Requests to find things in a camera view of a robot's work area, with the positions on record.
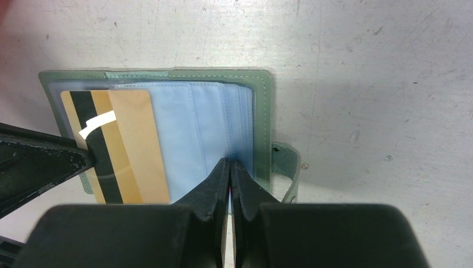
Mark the green leather card holder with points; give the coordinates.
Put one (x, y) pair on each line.
(201, 117)

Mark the gold stripe-back card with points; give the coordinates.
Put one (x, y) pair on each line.
(118, 127)

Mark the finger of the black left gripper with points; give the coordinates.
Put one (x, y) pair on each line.
(34, 162)

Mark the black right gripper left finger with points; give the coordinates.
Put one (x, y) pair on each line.
(188, 233)

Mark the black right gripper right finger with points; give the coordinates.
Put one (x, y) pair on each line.
(269, 233)

